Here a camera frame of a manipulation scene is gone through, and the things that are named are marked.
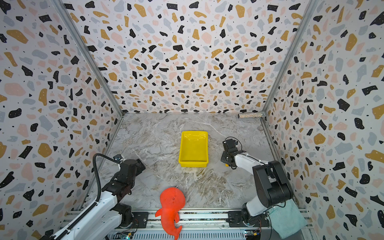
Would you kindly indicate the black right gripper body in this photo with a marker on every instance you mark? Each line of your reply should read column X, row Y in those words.
column 227, row 156

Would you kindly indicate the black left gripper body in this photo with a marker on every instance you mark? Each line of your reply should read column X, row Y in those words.
column 138, row 170

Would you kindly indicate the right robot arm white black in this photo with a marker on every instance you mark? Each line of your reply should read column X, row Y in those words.
column 272, row 185

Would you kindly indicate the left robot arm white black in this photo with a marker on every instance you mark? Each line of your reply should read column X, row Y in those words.
column 106, row 212

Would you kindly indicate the yellow plastic bin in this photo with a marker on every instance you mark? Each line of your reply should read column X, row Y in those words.
column 194, row 152

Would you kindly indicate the glitter roll tube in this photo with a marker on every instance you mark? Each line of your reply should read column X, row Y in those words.
column 251, row 115

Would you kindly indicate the red plush whale toy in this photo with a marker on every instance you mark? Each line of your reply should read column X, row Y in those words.
column 172, row 201

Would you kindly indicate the teal cloth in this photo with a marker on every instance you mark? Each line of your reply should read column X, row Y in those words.
column 287, row 220

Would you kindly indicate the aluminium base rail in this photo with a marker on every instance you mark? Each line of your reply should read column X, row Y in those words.
column 203, row 224

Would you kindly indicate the aluminium corner post left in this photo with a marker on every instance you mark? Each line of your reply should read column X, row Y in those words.
column 65, row 16

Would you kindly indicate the aluminium corner post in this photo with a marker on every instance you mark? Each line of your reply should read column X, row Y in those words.
column 290, row 54
column 65, row 16

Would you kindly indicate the aluminium corner post right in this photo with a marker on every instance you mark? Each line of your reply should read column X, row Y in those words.
column 290, row 54

